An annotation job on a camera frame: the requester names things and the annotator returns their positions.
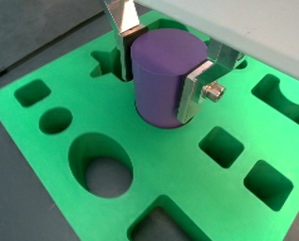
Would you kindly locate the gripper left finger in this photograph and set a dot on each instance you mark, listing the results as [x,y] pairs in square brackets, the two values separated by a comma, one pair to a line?
[124,17]

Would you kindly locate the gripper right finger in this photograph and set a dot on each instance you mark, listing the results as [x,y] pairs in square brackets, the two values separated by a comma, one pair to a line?
[201,83]

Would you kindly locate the purple cylinder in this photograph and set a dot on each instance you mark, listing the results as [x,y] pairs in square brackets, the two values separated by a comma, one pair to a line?
[165,56]

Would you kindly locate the green foam shape board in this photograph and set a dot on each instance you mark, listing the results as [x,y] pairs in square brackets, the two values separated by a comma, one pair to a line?
[222,174]

